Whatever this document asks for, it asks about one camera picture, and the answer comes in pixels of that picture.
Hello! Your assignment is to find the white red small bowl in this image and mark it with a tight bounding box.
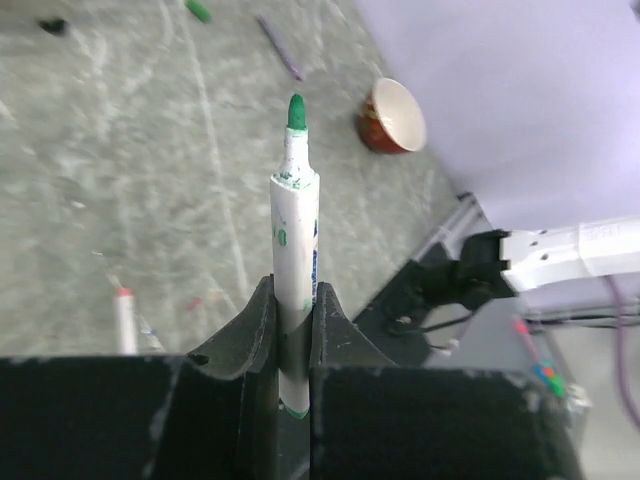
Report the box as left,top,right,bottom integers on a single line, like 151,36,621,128
356,78,427,154

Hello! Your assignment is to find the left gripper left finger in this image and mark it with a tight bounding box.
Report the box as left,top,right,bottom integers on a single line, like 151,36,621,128
190,277,279,479

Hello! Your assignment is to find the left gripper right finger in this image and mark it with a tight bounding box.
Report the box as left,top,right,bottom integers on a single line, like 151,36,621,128
309,282,400,479

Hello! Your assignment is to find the purple pen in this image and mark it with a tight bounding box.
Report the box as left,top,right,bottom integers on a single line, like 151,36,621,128
256,15,303,82

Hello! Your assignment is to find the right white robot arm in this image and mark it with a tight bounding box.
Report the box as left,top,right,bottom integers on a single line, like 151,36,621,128
384,217,639,336

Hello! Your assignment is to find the black marker cap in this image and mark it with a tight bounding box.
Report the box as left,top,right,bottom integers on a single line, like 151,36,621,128
37,17,68,36

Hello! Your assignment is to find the green marker cap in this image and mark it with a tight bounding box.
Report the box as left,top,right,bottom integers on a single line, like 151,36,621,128
185,0,211,23

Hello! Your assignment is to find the green white marker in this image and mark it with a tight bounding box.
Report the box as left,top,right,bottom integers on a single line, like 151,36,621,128
270,94,320,419

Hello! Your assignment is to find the red white marker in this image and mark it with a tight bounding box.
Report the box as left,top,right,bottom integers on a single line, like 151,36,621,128
114,287,165,355

